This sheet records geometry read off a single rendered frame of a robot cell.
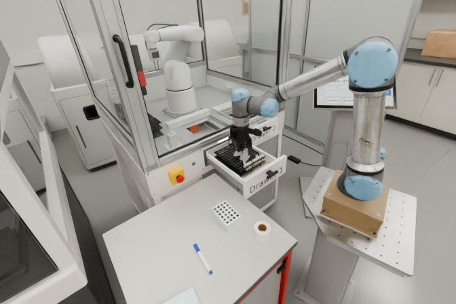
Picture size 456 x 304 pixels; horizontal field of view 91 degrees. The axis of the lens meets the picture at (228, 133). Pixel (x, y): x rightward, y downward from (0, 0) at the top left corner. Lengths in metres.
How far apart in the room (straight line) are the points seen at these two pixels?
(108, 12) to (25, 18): 3.32
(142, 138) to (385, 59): 0.90
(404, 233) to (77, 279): 1.23
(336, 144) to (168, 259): 1.48
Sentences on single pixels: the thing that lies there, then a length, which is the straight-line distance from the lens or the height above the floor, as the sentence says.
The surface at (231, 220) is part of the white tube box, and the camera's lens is 1.07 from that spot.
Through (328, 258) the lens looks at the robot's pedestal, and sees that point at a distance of 1.43.
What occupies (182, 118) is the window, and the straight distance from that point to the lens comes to 1.12.
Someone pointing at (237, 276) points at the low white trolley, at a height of 0.76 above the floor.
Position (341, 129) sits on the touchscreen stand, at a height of 0.74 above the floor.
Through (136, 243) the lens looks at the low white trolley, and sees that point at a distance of 1.13.
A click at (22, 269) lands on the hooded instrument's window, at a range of 0.94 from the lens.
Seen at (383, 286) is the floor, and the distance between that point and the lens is 2.00.
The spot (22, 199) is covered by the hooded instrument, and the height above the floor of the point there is 1.21.
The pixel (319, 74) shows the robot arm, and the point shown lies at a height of 1.37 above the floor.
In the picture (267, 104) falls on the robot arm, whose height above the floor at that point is 1.27.
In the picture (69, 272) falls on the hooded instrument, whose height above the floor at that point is 0.90.
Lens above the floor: 1.61
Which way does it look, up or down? 30 degrees down
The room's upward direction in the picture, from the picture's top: 4 degrees counter-clockwise
